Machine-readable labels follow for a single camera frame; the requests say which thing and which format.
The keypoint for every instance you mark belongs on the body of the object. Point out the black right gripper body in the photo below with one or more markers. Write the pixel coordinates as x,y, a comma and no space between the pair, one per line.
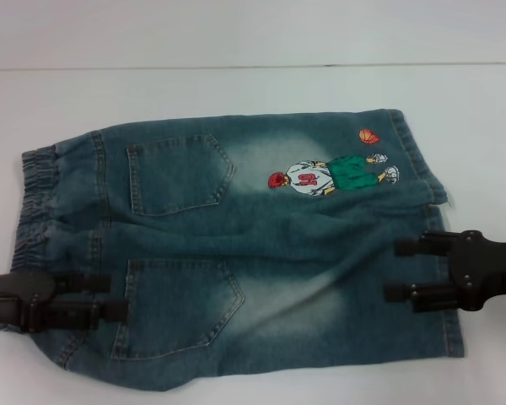
485,270

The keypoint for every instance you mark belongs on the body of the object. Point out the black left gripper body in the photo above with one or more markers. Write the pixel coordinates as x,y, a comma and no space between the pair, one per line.
12,291

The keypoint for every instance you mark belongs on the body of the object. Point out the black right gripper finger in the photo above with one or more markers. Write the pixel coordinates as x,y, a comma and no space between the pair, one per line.
426,246
421,295

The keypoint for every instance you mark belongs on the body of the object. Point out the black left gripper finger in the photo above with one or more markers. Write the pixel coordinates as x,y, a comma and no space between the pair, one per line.
84,314
84,283

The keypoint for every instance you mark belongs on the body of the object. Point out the blue denim shorts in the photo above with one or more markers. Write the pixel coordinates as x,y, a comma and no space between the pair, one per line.
253,236

